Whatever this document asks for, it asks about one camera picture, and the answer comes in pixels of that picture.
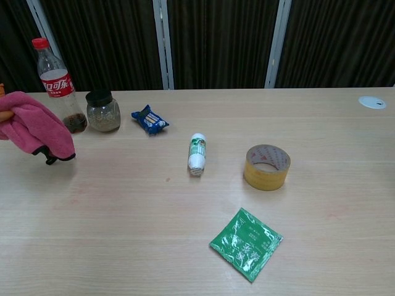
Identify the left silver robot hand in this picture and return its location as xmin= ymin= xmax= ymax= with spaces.
xmin=0 ymin=82 xmax=15 ymax=121

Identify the pink microfiber cloth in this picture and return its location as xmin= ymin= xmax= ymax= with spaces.
xmin=0 ymin=91 xmax=77 ymax=165

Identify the cola bottle red label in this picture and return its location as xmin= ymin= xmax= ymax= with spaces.
xmin=31 ymin=37 xmax=89 ymax=134

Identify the dark ribbed partition panel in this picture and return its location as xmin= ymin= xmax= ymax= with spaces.
xmin=166 ymin=0 xmax=280 ymax=91
xmin=39 ymin=0 xmax=164 ymax=93
xmin=275 ymin=0 xmax=395 ymax=89
xmin=0 ymin=0 xmax=44 ymax=93

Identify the glass jar black lid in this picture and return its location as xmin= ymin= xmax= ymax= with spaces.
xmin=85 ymin=89 xmax=121 ymax=133

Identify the blue snack packet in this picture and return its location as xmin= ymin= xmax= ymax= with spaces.
xmin=131 ymin=104 xmax=170 ymax=136

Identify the small white bottle green label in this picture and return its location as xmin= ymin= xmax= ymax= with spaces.
xmin=187 ymin=133 xmax=207 ymax=178

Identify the yellow tape roll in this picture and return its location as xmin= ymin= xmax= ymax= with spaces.
xmin=243 ymin=144 xmax=291 ymax=191

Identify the green foil sachet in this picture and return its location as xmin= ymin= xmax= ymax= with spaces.
xmin=209 ymin=207 xmax=284 ymax=283

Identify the grey partition post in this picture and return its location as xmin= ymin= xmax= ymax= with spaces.
xmin=264 ymin=0 xmax=293 ymax=89
xmin=152 ymin=0 xmax=176 ymax=91
xmin=26 ymin=0 xmax=64 ymax=67

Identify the white cable grommet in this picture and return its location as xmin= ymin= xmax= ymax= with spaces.
xmin=358 ymin=96 xmax=387 ymax=110

